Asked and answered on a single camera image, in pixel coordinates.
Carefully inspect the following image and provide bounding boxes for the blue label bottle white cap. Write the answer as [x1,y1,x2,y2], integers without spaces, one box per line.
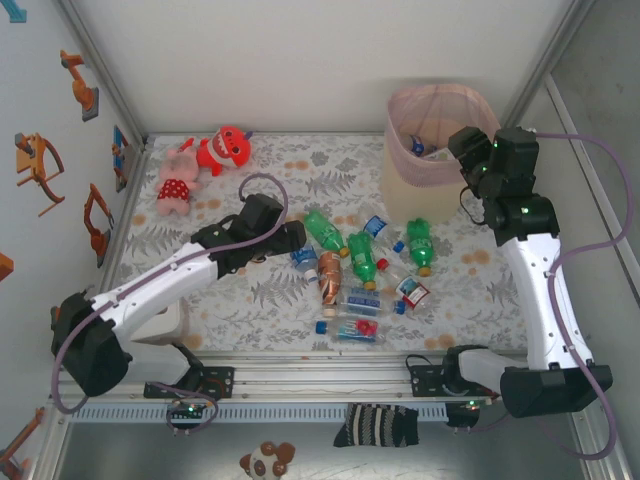
[290,246,320,283]

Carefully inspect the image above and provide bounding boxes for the green plastic bottle yellow cap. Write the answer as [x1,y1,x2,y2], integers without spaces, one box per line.
[347,231,380,292]
[405,218,436,278]
[303,209,351,259]

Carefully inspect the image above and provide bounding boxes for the brown label plastic bottle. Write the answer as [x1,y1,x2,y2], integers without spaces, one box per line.
[317,251,345,318]

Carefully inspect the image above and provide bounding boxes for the clear bottle long blue label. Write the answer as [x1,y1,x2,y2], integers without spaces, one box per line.
[338,286,407,319]

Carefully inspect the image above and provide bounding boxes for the clear bottle blue red label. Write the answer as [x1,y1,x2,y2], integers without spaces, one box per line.
[314,318,387,346]

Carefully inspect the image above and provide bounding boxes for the orange robot arm sticker grey base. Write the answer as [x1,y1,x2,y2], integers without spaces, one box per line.
[59,48,100,123]

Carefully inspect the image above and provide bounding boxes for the pink mesh bin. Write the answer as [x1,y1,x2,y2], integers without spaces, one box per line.
[378,83,502,225]

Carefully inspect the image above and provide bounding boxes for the white floral table mat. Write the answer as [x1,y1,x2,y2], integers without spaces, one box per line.
[102,132,529,354]

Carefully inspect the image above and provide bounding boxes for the red plush monster toy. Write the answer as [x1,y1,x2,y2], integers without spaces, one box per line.
[178,124,255,178]

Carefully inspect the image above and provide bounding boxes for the pink plush toy polka dots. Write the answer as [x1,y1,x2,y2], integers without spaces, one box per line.
[153,147,204,217]

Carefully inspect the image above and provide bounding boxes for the clear bottle round blue label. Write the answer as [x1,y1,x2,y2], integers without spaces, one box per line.
[357,213,406,253]

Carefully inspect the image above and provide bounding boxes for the clear bottle red cap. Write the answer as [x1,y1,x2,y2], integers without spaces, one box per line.
[375,257,432,314]

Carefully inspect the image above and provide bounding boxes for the circuit board green light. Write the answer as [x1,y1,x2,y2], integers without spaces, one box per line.
[446,399,494,429]
[167,401,211,417]

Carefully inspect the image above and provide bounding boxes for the black white striped sock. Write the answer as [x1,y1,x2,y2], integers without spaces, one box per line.
[333,402,420,449]

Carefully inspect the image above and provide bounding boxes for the brown white plush toy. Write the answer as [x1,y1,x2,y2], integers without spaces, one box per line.
[238,440,297,480]

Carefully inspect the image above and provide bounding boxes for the orange claw robot sticker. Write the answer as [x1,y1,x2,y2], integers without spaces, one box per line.
[13,132,66,218]

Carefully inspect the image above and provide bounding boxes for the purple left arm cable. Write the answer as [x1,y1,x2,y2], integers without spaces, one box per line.
[51,173,290,437]

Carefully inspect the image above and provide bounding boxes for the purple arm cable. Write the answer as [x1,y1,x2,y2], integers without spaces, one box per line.
[51,173,290,437]
[467,128,632,460]

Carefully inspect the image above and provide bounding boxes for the aluminium frame post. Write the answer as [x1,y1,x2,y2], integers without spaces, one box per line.
[59,0,150,147]
[501,0,597,132]

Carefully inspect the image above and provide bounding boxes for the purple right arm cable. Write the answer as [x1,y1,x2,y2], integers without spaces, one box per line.
[467,128,632,460]

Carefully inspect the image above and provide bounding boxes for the blue orange wall sticker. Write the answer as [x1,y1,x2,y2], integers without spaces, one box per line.
[111,124,132,194]

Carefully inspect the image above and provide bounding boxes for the aluminium mounting rail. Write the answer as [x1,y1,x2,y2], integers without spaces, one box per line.
[119,349,601,404]

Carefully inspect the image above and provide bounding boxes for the white slotted cable duct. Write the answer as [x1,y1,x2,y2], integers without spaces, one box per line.
[69,402,449,425]

